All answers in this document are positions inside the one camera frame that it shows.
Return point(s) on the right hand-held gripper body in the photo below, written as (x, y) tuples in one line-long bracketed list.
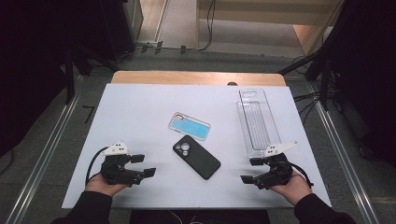
[(277, 172)]

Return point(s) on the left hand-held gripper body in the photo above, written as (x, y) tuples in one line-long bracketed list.
[(120, 172)]

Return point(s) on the clear plastic rack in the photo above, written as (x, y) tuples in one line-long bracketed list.
[(258, 124)]

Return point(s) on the black phone case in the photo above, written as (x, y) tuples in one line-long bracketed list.
[(199, 158)]

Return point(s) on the iridescent clear phone case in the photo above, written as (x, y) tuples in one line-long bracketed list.
[(190, 127)]

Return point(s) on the person's right hand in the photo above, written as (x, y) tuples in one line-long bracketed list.
[(292, 189)]

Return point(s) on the person's left hand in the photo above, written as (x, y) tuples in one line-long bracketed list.
[(101, 186)]

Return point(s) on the person's dark lap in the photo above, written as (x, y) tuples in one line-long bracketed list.
[(218, 217)]

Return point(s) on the white table board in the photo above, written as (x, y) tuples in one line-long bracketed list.
[(140, 109)]

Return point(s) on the black table grommet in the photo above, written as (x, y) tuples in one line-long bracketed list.
[(232, 83)]

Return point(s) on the wooden table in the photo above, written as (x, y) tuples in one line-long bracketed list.
[(186, 77)]

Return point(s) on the black metal stand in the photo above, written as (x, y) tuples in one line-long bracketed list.
[(69, 77), (323, 62)]

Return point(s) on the dark cabinet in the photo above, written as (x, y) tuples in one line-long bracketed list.
[(121, 28)]

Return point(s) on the black curtain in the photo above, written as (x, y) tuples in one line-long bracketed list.
[(28, 68), (370, 77)]

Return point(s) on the light wooden furniture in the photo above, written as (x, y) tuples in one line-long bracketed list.
[(267, 12)]

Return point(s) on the metal floor rail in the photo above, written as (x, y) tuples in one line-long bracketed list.
[(342, 161), (46, 155)]

